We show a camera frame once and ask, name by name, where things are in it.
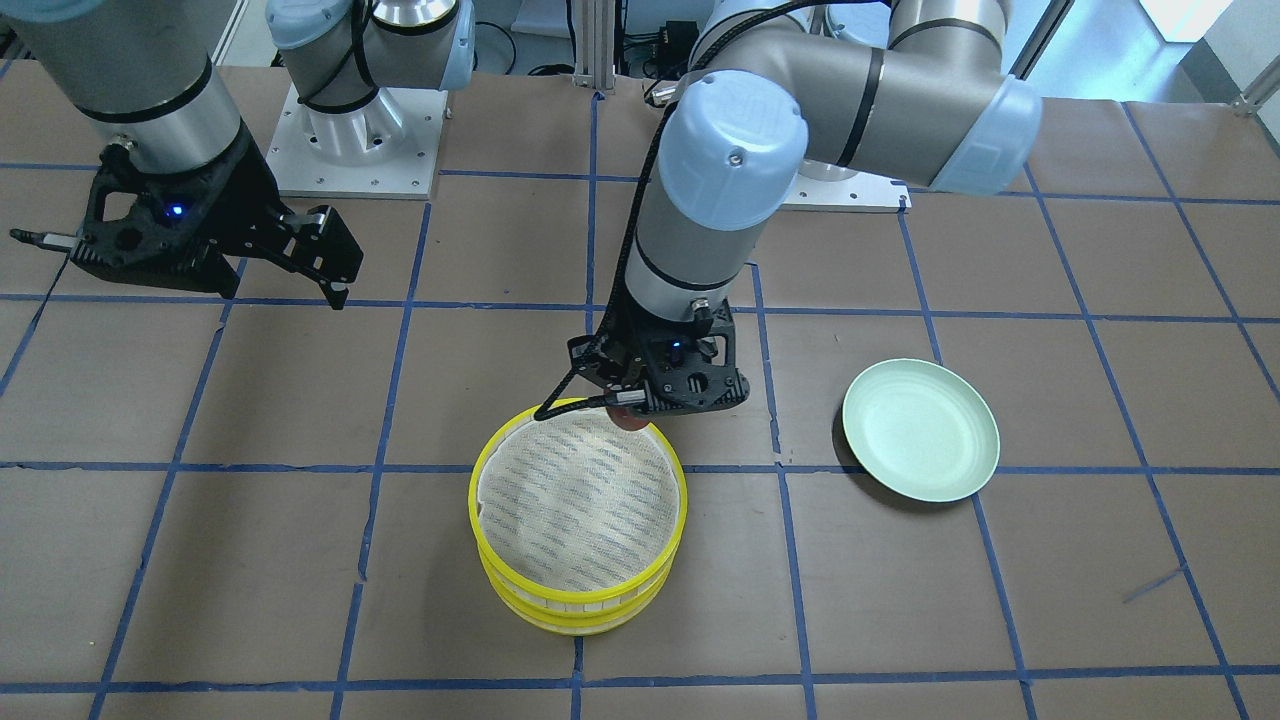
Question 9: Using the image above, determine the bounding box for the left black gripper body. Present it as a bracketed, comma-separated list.
[567, 300, 750, 416]

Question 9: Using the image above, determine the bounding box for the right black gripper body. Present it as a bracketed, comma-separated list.
[69, 140, 291, 299]

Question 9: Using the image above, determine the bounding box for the brown bun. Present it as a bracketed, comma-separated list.
[605, 406, 652, 432]

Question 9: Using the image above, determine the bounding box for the yellow steamer basket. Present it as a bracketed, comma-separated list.
[467, 409, 689, 603]
[481, 560, 675, 635]

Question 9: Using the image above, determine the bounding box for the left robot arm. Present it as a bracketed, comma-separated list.
[535, 1, 1043, 420]

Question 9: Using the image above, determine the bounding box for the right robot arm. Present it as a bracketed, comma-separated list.
[3, 1, 476, 310]

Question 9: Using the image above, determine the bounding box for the green plate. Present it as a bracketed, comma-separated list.
[841, 357, 1001, 503]

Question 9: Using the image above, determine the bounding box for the silver flashlight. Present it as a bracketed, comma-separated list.
[643, 79, 687, 109]

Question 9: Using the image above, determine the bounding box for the aluminium frame post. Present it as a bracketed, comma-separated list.
[568, 1, 620, 96]

